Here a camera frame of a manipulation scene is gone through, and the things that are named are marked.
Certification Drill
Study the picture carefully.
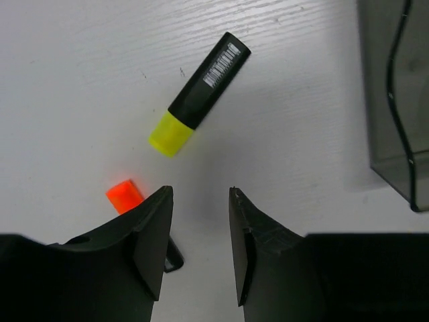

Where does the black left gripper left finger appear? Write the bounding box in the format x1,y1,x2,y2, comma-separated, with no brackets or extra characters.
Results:
1,186,174,321

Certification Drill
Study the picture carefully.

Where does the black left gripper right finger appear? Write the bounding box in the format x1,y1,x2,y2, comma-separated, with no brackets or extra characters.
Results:
229,187,428,321

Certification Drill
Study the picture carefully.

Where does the yellow cap black highlighter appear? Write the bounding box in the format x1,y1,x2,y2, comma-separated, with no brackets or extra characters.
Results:
148,32,251,157

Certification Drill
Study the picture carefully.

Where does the orange cap black highlighter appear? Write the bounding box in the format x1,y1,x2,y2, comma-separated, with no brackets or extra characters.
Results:
105,179,184,273

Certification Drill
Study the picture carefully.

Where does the dark grey plastic container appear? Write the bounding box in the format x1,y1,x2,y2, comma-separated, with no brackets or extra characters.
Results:
357,1,428,213

